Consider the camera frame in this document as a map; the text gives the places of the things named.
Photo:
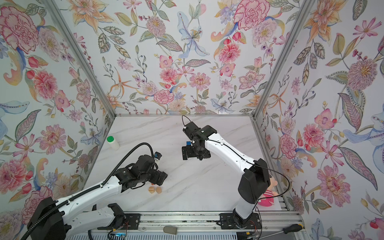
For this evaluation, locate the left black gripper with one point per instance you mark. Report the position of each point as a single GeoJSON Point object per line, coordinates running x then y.
{"type": "Point", "coordinates": [157, 180]}

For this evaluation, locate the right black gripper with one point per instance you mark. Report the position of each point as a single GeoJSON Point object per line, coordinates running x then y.
{"type": "Point", "coordinates": [188, 148]}

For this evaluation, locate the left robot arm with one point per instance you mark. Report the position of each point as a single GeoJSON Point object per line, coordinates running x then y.
{"type": "Point", "coordinates": [63, 218]}

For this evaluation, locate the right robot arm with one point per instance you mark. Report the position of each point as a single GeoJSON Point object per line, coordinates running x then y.
{"type": "Point", "coordinates": [255, 177]}

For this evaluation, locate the white bottle green cap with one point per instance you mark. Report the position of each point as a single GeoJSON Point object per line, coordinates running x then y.
{"type": "Point", "coordinates": [113, 143]}

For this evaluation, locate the grey oval tag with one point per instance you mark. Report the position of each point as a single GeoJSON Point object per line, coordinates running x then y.
{"type": "Point", "coordinates": [170, 230]}

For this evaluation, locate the pink plush doll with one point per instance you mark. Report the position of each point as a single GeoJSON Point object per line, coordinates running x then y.
{"type": "Point", "coordinates": [268, 198]}

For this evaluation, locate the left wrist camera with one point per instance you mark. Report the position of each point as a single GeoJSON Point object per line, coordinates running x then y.
{"type": "Point", "coordinates": [157, 156]}

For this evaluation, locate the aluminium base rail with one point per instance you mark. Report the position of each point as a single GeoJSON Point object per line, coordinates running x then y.
{"type": "Point", "coordinates": [267, 221]}

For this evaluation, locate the black handled screwdriver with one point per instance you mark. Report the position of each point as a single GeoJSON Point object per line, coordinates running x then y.
{"type": "Point", "coordinates": [291, 229]}

